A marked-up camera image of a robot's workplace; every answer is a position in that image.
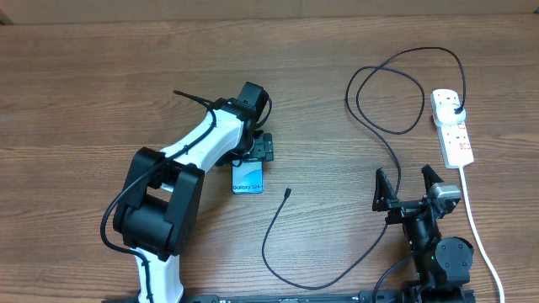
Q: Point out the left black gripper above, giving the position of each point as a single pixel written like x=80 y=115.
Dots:
x=264 y=147

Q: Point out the white charger plug adapter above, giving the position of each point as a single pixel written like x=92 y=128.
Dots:
x=446 y=115

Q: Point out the brown cardboard backdrop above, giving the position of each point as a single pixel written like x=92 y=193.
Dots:
x=111 y=11

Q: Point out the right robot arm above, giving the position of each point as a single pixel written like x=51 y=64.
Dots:
x=442 y=264

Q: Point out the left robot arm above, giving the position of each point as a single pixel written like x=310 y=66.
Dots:
x=154 y=215

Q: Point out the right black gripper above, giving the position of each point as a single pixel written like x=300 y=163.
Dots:
x=383 y=199

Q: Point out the white power strip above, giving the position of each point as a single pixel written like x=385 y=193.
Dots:
x=454 y=140

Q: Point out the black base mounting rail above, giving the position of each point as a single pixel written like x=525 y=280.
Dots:
x=364 y=296

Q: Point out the Samsung Galaxy smartphone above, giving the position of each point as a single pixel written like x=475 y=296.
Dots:
x=247 y=177

